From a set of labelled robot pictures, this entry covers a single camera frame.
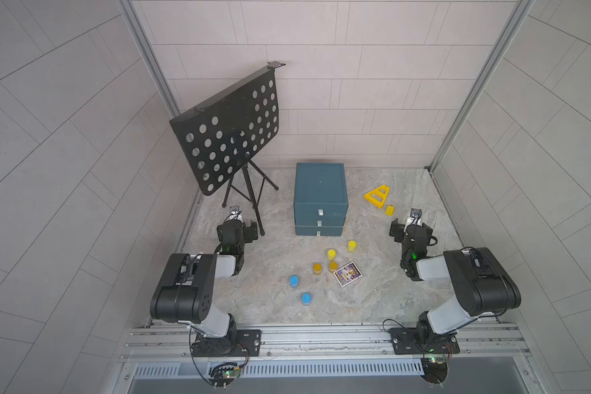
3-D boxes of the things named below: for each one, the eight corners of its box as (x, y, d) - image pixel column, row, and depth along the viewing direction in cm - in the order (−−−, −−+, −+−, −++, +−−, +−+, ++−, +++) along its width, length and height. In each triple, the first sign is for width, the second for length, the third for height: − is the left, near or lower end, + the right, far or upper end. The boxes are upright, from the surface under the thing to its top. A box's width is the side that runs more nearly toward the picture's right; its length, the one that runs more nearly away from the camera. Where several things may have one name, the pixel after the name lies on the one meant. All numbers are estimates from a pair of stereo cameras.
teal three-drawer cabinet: (295, 240, 95) (293, 208, 79) (297, 197, 109) (295, 162, 92) (342, 240, 95) (350, 208, 79) (338, 197, 109) (344, 163, 92)
